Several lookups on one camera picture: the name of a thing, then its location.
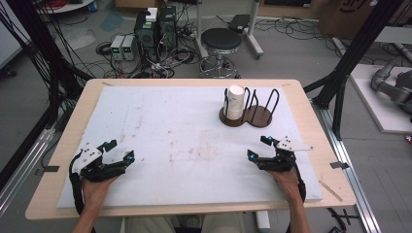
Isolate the stack of white paper cups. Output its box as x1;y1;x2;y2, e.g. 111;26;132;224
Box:
223;84;246;121

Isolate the grey bench power supply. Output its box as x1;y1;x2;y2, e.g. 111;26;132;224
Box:
110;34;126;61
121;34;137;62

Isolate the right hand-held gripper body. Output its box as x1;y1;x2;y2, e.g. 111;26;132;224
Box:
257;135;315;173

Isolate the small white box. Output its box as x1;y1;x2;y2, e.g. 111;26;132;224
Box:
145;7;159;23

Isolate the person's leg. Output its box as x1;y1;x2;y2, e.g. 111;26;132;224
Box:
200;213;248;233
124;215;178;233

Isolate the black tape piece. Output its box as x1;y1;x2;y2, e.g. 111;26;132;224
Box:
329;160;351;170
34;165;60;177

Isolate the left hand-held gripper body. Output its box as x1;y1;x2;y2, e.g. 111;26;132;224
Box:
71;144;127;183

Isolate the thin wooden stick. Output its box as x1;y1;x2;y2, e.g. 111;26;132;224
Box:
318;179;344;203

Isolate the person's right leg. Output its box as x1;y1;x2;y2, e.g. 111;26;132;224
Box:
200;213;248;233

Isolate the tangle of floor cables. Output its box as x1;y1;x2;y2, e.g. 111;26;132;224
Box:
94;38;203;80

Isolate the aluminium rail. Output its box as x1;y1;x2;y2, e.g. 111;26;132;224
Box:
310;99;384;233
0;126;56;218

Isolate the white platform board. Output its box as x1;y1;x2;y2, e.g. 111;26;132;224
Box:
349;63;412;135

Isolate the person's left leg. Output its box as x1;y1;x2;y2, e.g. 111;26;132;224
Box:
124;215;178;233

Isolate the person's right hand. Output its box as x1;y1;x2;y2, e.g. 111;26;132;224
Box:
265;167;303;204

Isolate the wooden cup rack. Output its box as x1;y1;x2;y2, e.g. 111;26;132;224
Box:
219;86;281;129

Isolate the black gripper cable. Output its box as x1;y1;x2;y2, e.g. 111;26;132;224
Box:
67;150;86;216
291;160;307;203

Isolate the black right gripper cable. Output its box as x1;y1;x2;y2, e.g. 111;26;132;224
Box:
291;160;307;203

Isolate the light wooden table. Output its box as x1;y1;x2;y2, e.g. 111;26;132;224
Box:
24;78;358;221

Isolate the white table leg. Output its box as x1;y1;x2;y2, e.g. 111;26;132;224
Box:
255;210;272;233

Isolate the black metal frame post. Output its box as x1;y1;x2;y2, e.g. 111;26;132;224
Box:
303;0;406;141
0;0;95;192

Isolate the black computer tower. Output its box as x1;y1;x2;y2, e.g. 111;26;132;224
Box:
157;5;179;53
133;11;160;63

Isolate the white foam mat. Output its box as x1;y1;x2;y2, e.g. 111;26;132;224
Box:
56;85;324;209

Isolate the brown cardboard box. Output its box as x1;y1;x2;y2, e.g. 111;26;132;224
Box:
318;0;406;41

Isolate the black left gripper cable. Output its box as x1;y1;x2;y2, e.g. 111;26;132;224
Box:
67;150;86;216

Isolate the black flat device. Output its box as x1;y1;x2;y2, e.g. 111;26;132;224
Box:
227;13;253;34

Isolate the black round stool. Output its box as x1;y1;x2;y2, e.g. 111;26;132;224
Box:
197;27;243;80

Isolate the person's left hand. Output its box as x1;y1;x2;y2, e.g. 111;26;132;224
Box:
81;175;120;209

